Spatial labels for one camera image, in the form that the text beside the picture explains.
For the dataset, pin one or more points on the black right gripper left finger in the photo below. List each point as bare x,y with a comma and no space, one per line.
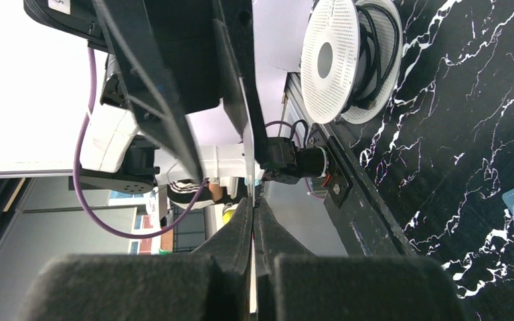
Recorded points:
210,283

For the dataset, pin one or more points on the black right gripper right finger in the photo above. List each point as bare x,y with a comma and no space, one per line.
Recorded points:
295,284

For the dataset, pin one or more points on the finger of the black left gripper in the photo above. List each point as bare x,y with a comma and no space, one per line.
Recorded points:
233,26
150,88

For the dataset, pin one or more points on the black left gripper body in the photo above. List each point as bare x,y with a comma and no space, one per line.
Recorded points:
183,31

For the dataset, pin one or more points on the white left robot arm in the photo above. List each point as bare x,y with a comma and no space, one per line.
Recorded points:
113,153

